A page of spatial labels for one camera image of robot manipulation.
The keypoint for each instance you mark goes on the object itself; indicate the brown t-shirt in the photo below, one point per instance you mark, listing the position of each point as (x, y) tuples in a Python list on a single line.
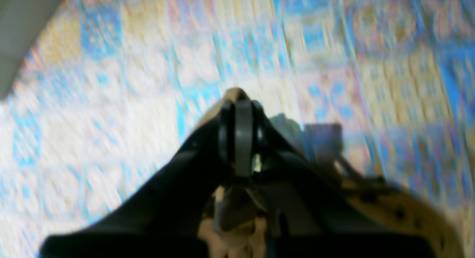
[(392, 207)]

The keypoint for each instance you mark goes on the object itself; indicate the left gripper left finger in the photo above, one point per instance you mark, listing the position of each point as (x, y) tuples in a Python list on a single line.
[(161, 219)]

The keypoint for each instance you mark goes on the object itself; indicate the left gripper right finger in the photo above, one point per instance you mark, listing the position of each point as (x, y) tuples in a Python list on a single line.
[(307, 216)]

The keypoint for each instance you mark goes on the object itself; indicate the patterned tile tablecloth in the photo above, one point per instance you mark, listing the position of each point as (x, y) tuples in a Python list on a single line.
[(113, 87)]

